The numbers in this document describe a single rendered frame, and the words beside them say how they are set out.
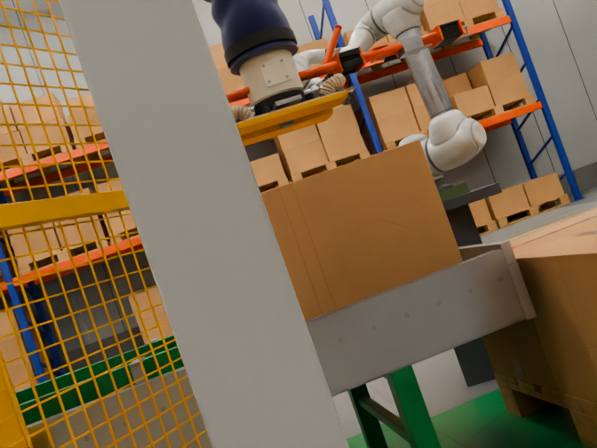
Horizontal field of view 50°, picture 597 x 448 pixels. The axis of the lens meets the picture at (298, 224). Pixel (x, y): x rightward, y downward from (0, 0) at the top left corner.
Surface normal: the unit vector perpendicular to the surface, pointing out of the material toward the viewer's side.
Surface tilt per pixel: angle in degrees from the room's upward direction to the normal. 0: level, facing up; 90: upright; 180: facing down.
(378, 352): 90
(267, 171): 90
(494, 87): 90
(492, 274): 90
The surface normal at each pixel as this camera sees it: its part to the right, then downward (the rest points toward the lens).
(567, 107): 0.14, -0.08
